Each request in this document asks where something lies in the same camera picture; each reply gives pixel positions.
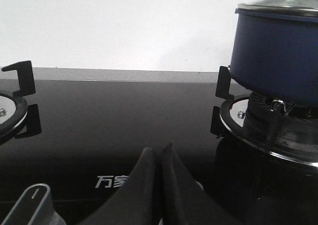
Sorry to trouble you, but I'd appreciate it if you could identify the right burner with pot support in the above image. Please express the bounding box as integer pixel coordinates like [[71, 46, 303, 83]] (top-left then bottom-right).
[[216, 66, 318, 167]]

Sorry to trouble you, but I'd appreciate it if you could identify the left burner with pot support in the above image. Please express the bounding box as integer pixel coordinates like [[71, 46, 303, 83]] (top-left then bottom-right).
[[0, 61, 36, 137]]

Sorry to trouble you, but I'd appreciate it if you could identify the black glass gas stove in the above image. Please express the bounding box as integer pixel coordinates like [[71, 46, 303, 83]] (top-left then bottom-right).
[[0, 68, 318, 225]]

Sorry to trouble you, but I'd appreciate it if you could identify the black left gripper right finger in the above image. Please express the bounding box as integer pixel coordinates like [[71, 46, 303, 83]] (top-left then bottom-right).
[[161, 145, 238, 225]]

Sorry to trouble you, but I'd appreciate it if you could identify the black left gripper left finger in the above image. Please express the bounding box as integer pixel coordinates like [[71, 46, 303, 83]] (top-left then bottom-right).
[[81, 148, 156, 225]]

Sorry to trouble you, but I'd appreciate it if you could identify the grey stove control knob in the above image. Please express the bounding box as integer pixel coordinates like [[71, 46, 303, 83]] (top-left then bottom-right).
[[2, 183, 66, 225]]

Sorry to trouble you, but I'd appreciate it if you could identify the dark blue cooking pot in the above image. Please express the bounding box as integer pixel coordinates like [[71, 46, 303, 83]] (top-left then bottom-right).
[[230, 8, 318, 107]]

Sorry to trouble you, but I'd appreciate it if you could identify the glass lid with blue knob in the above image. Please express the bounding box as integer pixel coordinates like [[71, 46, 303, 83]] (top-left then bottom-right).
[[238, 0, 318, 17]]

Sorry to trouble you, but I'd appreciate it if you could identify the burner with pot support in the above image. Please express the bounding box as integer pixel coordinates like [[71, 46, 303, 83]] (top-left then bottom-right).
[[0, 61, 36, 137], [216, 66, 318, 167]]

